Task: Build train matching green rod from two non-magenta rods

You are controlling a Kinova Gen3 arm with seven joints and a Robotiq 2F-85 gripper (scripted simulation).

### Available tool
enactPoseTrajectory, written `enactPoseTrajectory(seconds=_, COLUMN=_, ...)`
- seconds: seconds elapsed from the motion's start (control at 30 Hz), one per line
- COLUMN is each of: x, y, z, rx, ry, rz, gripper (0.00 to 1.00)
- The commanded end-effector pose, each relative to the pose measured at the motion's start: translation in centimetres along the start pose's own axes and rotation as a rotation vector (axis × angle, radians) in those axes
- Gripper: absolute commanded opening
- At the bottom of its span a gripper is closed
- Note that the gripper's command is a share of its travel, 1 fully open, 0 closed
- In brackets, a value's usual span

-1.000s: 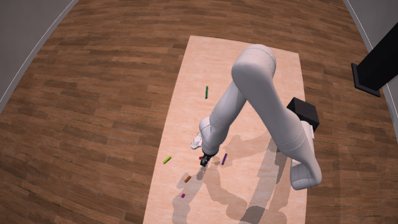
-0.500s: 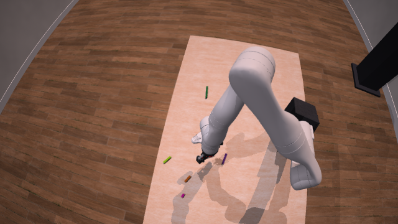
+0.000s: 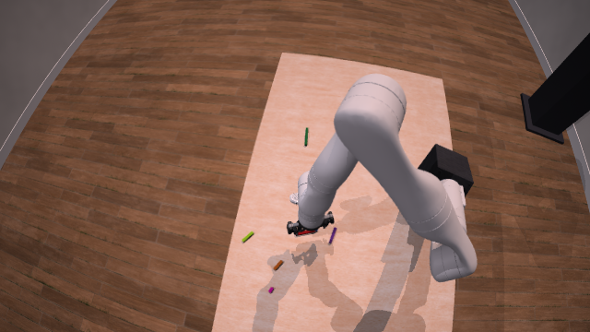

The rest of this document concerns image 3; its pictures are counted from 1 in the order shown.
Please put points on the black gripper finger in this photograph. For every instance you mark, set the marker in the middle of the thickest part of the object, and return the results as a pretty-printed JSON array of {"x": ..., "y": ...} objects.
[
  {"x": 291, "y": 226},
  {"x": 328, "y": 219}
]

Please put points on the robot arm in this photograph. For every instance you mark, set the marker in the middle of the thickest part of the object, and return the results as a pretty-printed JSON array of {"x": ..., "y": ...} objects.
[{"x": 367, "y": 124}]

